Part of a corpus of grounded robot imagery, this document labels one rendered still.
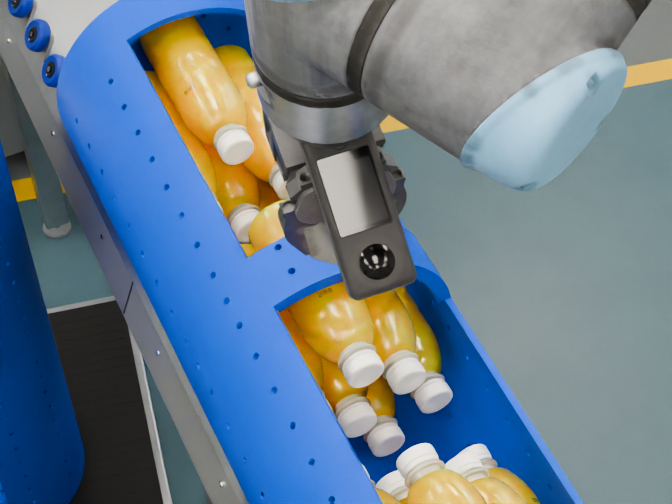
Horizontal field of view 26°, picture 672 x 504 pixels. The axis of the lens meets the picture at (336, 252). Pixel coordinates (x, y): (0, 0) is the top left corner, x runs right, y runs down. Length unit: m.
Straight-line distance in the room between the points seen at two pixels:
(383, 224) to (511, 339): 1.95
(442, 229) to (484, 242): 0.09
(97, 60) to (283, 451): 0.54
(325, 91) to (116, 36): 0.84
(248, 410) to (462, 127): 0.69
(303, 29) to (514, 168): 0.14
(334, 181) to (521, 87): 0.23
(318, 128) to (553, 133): 0.19
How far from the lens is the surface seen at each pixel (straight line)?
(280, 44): 0.82
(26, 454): 2.33
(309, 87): 0.85
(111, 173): 1.62
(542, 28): 0.76
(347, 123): 0.88
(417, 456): 1.36
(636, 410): 2.83
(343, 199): 0.94
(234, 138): 1.59
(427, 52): 0.76
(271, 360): 1.39
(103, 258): 1.92
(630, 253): 3.04
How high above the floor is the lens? 2.36
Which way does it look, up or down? 52 degrees down
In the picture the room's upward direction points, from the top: straight up
